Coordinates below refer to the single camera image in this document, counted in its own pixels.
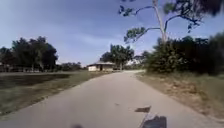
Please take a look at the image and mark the trees behind building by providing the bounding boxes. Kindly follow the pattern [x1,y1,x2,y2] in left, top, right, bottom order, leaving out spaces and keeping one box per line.
[99,43,135,71]

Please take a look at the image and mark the small pale building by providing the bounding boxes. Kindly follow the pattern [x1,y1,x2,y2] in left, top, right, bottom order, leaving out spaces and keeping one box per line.
[87,61,117,73]

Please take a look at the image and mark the grey paved path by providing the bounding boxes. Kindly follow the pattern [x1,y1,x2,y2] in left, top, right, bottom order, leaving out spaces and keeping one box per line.
[0,69,224,128]

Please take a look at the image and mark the distant row of trees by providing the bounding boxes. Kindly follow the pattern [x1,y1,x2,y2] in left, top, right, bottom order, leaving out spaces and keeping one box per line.
[55,61,84,72]

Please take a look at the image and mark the tall pale-trunked tree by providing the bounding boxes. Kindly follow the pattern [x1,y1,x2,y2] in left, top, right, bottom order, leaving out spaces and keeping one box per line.
[118,0,224,44]

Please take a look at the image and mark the dense green bushes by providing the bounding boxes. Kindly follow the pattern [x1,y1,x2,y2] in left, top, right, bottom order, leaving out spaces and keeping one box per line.
[143,31,224,76]

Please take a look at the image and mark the grass verge with dirt edge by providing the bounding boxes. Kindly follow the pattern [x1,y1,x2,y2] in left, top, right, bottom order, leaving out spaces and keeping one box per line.
[0,70,108,117]

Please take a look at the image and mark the dry grass verge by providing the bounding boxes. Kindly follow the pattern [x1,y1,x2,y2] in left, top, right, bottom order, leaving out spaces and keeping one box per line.
[135,70,224,122]

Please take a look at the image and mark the clump of dark trees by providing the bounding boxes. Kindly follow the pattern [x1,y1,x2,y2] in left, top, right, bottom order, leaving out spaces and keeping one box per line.
[0,35,59,73]

